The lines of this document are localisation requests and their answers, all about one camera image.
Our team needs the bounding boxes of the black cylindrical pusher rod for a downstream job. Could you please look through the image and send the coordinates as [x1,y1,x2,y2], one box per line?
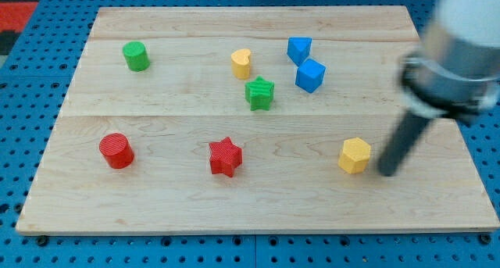
[377,111,431,177]

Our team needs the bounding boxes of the yellow hexagon block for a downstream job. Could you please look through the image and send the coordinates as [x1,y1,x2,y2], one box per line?
[337,138,371,174]

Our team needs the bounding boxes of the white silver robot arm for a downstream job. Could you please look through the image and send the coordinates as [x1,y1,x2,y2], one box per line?
[377,0,499,177]

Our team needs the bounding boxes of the green star block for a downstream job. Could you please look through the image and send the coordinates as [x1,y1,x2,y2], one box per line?
[245,76,274,111]

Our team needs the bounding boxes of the red star block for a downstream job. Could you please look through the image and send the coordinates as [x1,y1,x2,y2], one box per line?
[209,137,243,177]

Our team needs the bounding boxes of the blue cube block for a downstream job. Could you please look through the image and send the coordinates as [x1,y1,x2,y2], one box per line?
[295,59,326,93]

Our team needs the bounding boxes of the blue triangle block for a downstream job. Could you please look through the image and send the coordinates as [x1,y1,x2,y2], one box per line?
[287,37,313,66]

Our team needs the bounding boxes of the wooden board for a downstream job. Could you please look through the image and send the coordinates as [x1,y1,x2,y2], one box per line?
[16,6,499,236]

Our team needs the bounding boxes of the yellow heart block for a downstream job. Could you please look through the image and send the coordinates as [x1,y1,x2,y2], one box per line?
[230,48,252,80]

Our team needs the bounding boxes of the green cylinder block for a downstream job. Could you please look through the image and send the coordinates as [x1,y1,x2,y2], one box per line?
[122,41,150,72]

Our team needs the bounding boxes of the red cylinder block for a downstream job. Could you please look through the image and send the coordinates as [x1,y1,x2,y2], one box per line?
[98,133,134,169]

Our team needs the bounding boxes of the red black floor mat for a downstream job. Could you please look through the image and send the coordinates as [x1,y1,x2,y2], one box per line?
[1,0,39,56]

